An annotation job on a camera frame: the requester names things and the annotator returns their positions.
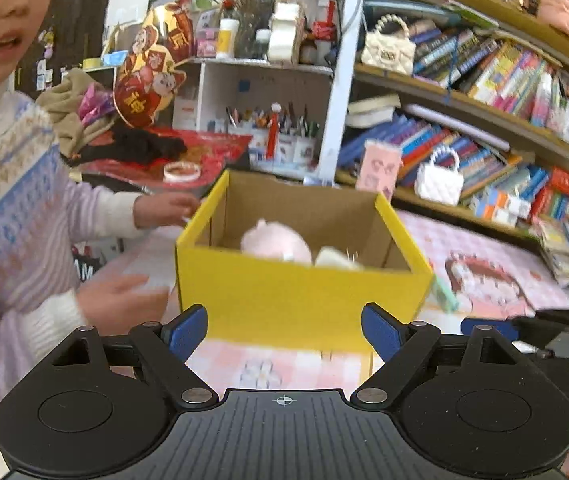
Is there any mint green clip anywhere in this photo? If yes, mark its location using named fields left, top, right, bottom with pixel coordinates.
left=431, top=275, right=459, bottom=313

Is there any yellow cardboard box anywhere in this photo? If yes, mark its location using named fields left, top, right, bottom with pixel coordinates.
left=176, top=170, right=433, bottom=353

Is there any light pink plush toy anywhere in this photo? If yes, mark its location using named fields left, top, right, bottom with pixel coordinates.
left=240, top=219, right=313, bottom=266

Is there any child's hand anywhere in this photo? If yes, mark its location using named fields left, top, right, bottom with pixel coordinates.
left=76, top=274, right=170, bottom=336

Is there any child's other hand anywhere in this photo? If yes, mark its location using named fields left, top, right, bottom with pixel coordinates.
left=134, top=192, right=201, bottom=230

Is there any pink checkered table mat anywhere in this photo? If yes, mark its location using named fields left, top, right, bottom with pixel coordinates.
left=97, top=212, right=569, bottom=392

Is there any cream foam cube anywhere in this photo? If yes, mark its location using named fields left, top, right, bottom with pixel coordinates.
left=314, top=246, right=363, bottom=270

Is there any lower orange blue box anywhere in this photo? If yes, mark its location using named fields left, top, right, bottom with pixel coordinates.
left=469, top=197, right=518, bottom=226

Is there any orange blue box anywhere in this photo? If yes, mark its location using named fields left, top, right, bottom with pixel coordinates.
left=483, top=188, right=531, bottom=219
left=469, top=197, right=518, bottom=226

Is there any white quilted pearl handbag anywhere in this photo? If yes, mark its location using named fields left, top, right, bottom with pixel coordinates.
left=414, top=145, right=465, bottom=206

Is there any pink sticker cylinder holder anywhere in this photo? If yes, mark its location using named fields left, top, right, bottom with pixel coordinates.
left=355, top=140, right=403, bottom=200

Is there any upper orange blue box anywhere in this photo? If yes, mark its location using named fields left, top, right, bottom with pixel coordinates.
left=483, top=188, right=531, bottom=219

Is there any child in patterned sweater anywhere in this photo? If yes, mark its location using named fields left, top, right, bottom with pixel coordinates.
left=0, top=0, right=146, bottom=400

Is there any row of leaning books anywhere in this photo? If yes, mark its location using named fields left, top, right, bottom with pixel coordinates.
left=338, top=115, right=549, bottom=202

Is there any wooden bookshelf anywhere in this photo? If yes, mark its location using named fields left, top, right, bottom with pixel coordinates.
left=316, top=0, right=569, bottom=241

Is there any red fortune god decoration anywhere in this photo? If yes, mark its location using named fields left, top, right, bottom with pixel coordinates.
left=113, top=0, right=194, bottom=128

